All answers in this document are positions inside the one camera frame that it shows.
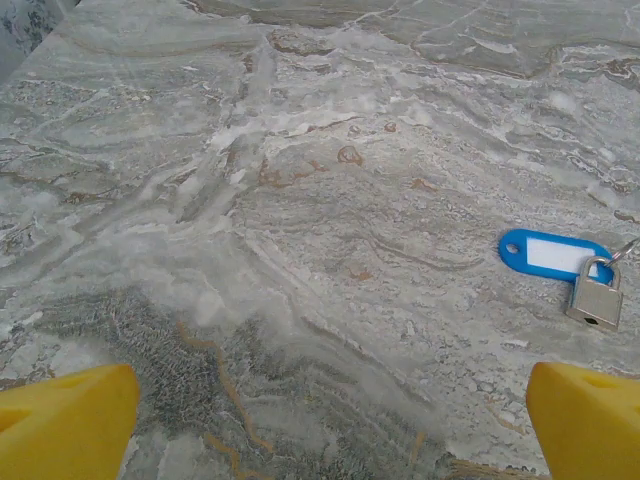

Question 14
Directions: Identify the metal key ring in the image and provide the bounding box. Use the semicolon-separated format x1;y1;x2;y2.
608;237;640;264

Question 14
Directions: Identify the blue key tag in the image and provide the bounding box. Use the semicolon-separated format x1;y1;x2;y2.
498;228;615;286

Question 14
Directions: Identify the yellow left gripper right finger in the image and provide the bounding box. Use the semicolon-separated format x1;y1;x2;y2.
525;360;640;480

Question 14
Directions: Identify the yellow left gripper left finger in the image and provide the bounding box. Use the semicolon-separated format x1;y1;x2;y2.
0;363;141;480

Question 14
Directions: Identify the silver padlock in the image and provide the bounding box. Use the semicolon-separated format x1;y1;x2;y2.
565;255;625;331

